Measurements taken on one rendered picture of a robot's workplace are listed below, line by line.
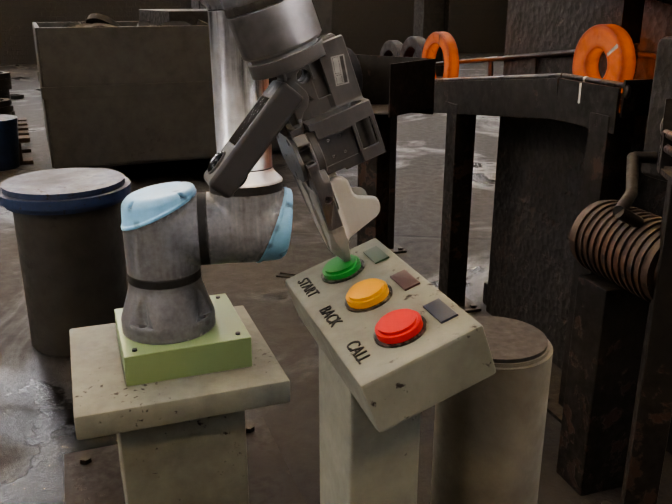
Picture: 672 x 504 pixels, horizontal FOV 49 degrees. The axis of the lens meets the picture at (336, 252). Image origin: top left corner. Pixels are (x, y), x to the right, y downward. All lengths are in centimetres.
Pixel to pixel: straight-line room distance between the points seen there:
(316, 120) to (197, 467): 75
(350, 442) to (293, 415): 97
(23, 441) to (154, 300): 61
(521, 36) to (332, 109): 131
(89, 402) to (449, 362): 69
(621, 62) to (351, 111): 93
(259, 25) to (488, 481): 51
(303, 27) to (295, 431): 109
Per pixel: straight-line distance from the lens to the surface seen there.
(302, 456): 153
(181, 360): 119
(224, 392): 115
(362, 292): 67
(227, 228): 114
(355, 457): 70
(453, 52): 214
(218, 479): 130
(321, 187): 67
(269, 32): 65
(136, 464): 126
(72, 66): 360
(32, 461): 163
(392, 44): 252
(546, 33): 187
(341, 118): 67
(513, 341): 81
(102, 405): 115
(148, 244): 115
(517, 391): 78
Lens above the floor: 86
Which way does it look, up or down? 19 degrees down
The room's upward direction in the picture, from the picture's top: straight up
